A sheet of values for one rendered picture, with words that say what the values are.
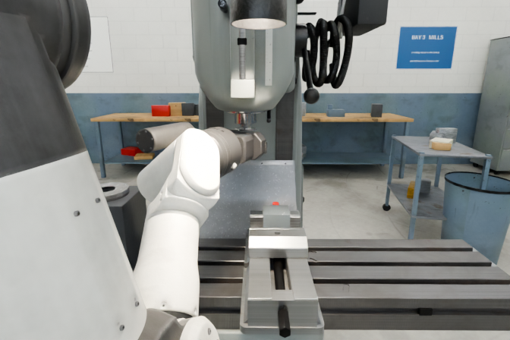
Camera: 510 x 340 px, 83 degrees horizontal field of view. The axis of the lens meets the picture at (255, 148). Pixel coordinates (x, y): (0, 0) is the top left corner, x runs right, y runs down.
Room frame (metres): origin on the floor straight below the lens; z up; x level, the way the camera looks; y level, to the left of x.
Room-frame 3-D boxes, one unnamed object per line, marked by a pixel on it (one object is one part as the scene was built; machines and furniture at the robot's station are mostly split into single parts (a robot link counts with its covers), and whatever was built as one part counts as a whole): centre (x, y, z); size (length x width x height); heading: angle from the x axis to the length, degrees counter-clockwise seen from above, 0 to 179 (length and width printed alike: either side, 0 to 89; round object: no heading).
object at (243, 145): (0.54, 0.06, 1.24); 0.13 x 0.12 x 0.10; 67
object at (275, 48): (0.63, 0.02, 1.47); 0.21 x 0.19 x 0.32; 90
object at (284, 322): (0.40, -0.05, 0.98); 0.04 x 0.02 x 0.02; 0
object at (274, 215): (0.62, -0.05, 1.05); 0.06 x 0.05 x 0.06; 90
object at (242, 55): (0.51, 0.02, 1.45); 0.04 x 0.04 x 0.21; 0
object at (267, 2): (0.40, 0.00, 1.47); 0.07 x 0.07 x 0.06
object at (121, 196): (0.60, 0.38, 1.04); 0.22 x 0.12 x 0.20; 89
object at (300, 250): (0.56, -0.05, 1.03); 0.12 x 0.06 x 0.04; 90
